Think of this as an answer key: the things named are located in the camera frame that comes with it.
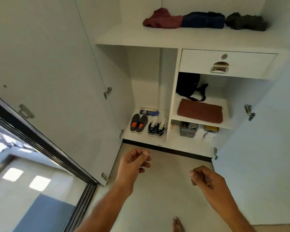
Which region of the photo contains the person's right hand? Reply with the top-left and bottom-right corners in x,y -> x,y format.
189,166 -> 228,214

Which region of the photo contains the metal door handle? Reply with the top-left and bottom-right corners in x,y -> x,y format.
18,104 -> 35,119

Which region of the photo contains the dark grey folded garment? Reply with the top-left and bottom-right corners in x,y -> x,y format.
225,12 -> 268,31

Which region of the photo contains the white small box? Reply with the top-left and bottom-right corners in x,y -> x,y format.
203,132 -> 217,143

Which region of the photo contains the black bag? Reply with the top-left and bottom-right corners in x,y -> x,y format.
176,72 -> 209,102

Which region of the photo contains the metal drawer handle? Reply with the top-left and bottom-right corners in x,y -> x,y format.
210,61 -> 230,74

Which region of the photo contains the grey slip-on shoe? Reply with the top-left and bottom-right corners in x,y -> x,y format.
130,113 -> 141,133
136,115 -> 148,134

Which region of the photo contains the blue flat box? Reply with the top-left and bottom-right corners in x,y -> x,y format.
140,108 -> 159,116

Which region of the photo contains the person's bare foot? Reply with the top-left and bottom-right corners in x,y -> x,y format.
172,217 -> 185,232

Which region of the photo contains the brown folded towel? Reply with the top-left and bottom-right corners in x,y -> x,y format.
177,98 -> 223,124

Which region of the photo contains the white wardrobe door with handle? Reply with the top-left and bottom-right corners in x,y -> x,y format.
0,0 -> 136,187

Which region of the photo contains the person's right forearm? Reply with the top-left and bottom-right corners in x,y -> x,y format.
214,200 -> 256,232

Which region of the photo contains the plain white wardrobe door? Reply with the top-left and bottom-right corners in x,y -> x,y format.
211,53 -> 290,226

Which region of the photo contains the white wardrobe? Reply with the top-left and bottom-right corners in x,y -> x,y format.
74,0 -> 290,164

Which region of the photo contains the white drawer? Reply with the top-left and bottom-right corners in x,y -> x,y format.
179,49 -> 278,80

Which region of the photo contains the maroon folded garment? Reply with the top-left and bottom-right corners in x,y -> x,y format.
143,8 -> 184,29

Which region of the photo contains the person's left hand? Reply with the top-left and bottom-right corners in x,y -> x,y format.
115,149 -> 152,191

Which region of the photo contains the person's left forearm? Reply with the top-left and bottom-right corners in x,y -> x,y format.
74,182 -> 133,232

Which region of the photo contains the navy folded garment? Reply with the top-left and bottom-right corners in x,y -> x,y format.
181,11 -> 226,29

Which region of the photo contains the grey plastic basket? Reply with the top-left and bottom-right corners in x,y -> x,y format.
180,122 -> 198,138

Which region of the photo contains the black and white sneaker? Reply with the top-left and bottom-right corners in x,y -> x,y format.
155,121 -> 167,138
148,120 -> 159,137

